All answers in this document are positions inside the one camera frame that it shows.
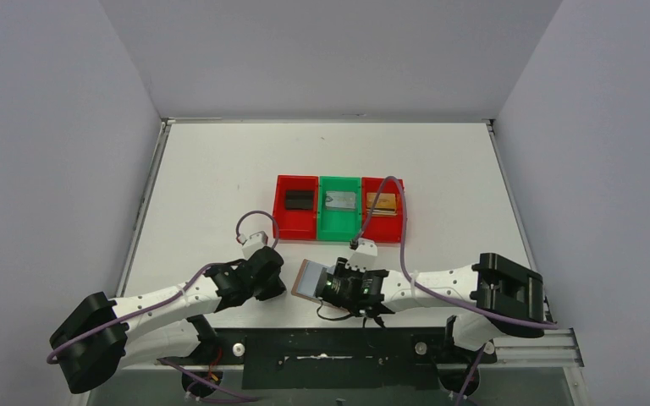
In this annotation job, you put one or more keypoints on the green plastic bin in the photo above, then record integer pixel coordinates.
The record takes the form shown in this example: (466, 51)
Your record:
(338, 226)

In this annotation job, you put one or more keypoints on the silver card stack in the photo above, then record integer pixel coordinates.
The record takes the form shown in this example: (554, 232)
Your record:
(337, 200)

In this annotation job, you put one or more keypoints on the red bin with gold cards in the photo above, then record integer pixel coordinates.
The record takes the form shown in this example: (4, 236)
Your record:
(381, 229)

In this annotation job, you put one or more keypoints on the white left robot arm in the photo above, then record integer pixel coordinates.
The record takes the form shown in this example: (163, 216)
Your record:
(100, 333)

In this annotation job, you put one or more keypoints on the gold card stack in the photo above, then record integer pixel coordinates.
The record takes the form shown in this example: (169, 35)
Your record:
(382, 205)

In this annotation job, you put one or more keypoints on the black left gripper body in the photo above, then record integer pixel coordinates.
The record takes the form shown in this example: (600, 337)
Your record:
(272, 268)

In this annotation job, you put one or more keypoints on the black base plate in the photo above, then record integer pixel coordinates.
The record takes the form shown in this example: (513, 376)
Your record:
(423, 358)

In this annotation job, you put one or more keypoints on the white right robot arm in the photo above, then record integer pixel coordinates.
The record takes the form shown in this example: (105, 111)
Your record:
(498, 297)

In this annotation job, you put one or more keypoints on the tan leather card holder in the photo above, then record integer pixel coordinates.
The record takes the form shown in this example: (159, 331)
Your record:
(307, 278)

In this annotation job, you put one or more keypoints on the aluminium frame rail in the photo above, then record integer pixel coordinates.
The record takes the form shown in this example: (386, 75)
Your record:
(555, 349)

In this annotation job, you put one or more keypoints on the red bin with black card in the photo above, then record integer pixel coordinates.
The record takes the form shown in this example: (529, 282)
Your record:
(295, 225)

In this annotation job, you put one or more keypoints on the black card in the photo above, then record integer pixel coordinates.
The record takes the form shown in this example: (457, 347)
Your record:
(299, 199)

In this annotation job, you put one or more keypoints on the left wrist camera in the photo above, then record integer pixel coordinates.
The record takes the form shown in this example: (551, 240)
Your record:
(251, 244)

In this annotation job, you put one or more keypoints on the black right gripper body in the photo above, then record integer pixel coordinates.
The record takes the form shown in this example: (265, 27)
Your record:
(331, 284)

